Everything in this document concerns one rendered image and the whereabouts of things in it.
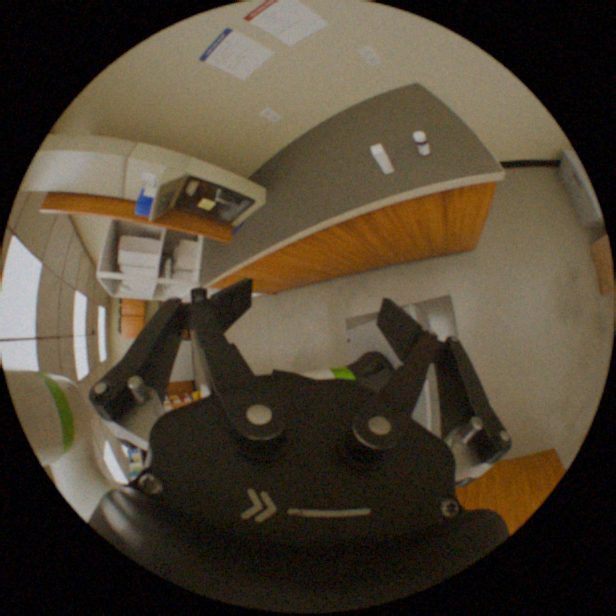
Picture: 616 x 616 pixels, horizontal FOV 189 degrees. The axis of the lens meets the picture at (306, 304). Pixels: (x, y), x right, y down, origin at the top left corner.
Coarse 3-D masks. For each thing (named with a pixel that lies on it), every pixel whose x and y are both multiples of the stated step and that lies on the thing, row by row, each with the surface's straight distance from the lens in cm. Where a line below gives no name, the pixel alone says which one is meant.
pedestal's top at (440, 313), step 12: (432, 300) 52; (444, 300) 52; (432, 312) 52; (444, 312) 52; (348, 324) 58; (360, 324) 57; (432, 324) 52; (444, 324) 52; (444, 336) 52; (456, 336) 52
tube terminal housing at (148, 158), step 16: (144, 144) 106; (128, 160) 101; (144, 160) 98; (160, 160) 99; (176, 160) 100; (192, 160) 103; (128, 176) 108; (160, 176) 102; (208, 176) 99; (224, 176) 104; (128, 192) 118; (176, 192) 109; (240, 192) 103; (256, 192) 109; (256, 208) 114
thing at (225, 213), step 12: (192, 180) 98; (204, 180) 98; (180, 192) 106; (192, 192) 105; (204, 192) 103; (216, 192) 102; (228, 192) 102; (180, 204) 115; (192, 204) 113; (216, 204) 111; (240, 204) 109; (252, 204) 109; (216, 216) 121; (228, 216) 120
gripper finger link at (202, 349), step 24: (192, 288) 13; (192, 312) 11; (216, 336) 8; (216, 360) 6; (240, 360) 6; (216, 384) 5; (240, 384) 5; (264, 384) 5; (240, 408) 4; (264, 408) 4; (240, 432) 4; (264, 432) 4
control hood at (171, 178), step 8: (168, 168) 96; (168, 176) 92; (176, 176) 93; (160, 184) 89; (168, 184) 93; (176, 184) 98; (160, 192) 94; (152, 208) 104; (168, 208) 116; (152, 216) 111
